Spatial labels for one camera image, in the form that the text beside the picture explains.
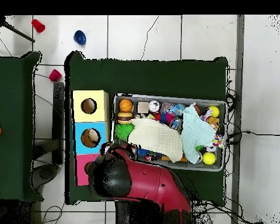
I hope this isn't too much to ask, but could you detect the yellow-brown plush toy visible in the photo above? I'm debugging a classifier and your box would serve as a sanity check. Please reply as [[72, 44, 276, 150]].
[[207, 115, 221, 131]]

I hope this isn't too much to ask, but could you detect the wooden three-hole sorting box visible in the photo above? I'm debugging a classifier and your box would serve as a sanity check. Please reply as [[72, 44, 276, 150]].
[[71, 89, 113, 187]]

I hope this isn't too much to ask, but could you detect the green spiky rubber ball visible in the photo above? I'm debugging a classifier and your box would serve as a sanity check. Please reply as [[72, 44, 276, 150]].
[[114, 122, 135, 142]]

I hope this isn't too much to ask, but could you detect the cream waffle cloth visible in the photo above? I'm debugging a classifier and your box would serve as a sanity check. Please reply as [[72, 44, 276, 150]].
[[127, 117, 184, 163]]

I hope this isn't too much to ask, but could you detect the toy hamburger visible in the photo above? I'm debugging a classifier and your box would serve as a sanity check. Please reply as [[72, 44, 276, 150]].
[[117, 111, 134, 125]]

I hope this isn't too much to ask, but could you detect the orange toy basketball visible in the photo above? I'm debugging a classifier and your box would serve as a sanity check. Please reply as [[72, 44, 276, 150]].
[[118, 99, 134, 113]]

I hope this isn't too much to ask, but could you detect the plain wooden block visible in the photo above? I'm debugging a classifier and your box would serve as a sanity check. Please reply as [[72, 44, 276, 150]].
[[136, 101, 151, 114]]

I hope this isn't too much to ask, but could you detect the black drink can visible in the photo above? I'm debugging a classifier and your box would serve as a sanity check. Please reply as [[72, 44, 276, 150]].
[[148, 100, 161, 113]]

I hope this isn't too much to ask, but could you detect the crushed clear water bottle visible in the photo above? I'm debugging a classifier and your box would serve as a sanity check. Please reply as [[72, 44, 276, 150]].
[[160, 101, 187, 131]]

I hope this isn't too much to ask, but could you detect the mint waffle cloth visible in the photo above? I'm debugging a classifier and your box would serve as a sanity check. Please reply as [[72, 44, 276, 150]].
[[180, 102, 217, 165]]

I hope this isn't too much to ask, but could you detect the dark green tablecloth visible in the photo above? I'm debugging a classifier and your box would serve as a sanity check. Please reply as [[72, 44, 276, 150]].
[[64, 50, 229, 207]]

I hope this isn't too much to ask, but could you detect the yellow ball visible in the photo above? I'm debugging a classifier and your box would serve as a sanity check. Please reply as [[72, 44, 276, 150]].
[[208, 105, 221, 118], [202, 152, 217, 166]]

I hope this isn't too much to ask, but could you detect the magenta plastic cup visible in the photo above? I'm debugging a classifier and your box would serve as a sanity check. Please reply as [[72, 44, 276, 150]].
[[48, 69, 63, 82]]

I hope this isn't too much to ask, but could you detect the blue plastic cup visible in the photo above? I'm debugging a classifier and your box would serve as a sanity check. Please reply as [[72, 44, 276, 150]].
[[73, 30, 87, 46]]

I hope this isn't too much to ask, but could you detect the side table with green cloth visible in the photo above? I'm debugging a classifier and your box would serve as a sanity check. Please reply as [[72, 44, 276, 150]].
[[0, 51, 44, 202]]

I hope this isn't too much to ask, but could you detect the red plastic cup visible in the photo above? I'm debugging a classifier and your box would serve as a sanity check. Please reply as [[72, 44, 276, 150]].
[[31, 19, 46, 33]]

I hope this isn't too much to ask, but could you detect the black tripod leg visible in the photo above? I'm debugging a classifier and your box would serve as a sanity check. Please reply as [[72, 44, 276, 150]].
[[0, 15, 36, 43]]

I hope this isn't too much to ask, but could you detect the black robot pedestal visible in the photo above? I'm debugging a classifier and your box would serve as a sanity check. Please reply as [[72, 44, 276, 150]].
[[115, 200, 171, 224]]

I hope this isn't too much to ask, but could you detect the shallow wire mesh bin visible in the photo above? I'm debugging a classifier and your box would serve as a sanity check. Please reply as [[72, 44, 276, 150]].
[[110, 93, 228, 173]]

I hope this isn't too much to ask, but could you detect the black power cable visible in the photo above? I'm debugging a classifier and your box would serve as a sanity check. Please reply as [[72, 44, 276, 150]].
[[227, 130, 280, 144]]

